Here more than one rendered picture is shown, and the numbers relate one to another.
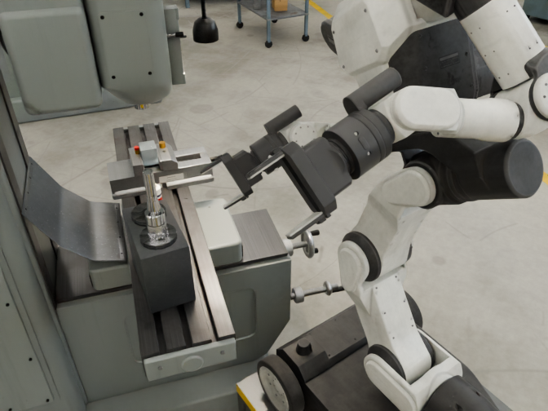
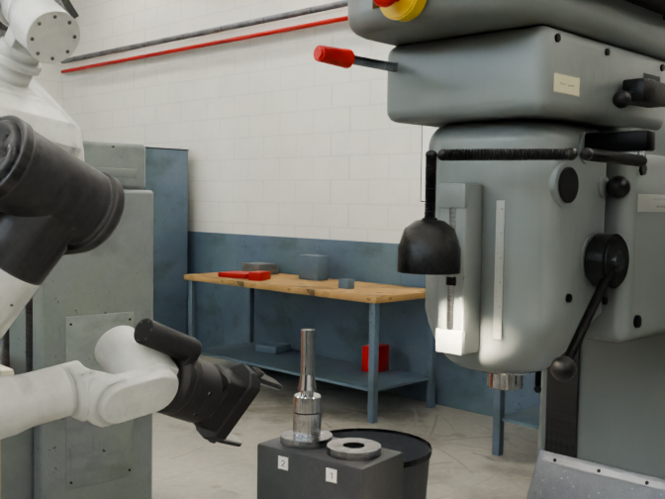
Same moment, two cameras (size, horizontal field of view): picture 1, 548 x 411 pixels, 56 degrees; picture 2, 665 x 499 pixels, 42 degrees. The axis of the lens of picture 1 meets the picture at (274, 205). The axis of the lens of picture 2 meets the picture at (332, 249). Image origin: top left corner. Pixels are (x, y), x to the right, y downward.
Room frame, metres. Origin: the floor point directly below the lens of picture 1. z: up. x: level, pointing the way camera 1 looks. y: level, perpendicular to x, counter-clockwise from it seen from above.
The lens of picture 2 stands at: (2.28, -0.37, 1.53)
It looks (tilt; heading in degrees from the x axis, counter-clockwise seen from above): 3 degrees down; 151
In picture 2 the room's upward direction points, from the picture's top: 1 degrees clockwise
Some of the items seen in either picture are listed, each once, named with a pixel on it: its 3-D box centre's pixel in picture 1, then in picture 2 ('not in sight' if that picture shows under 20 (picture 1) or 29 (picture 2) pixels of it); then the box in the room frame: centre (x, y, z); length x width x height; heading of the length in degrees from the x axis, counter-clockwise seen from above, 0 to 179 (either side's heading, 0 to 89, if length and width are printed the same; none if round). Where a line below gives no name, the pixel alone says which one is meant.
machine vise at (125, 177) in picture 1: (159, 165); not in sight; (1.54, 0.40, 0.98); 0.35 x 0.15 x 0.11; 109
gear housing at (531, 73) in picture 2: not in sight; (530, 90); (1.37, 0.42, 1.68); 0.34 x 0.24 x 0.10; 107
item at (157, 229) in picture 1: (156, 224); (307, 417); (0.99, 0.28, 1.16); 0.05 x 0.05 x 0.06
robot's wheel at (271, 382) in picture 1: (280, 386); not in sight; (0.99, -0.02, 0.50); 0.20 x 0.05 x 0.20; 35
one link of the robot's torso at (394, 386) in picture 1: (411, 369); not in sight; (0.92, -0.39, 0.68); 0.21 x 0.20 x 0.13; 35
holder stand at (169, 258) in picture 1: (158, 252); (329, 498); (1.03, 0.30, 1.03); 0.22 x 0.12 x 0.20; 24
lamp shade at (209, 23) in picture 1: (205, 28); (428, 245); (1.47, 0.19, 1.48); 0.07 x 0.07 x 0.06
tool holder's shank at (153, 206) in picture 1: (151, 192); (307, 361); (0.99, 0.28, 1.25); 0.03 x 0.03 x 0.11
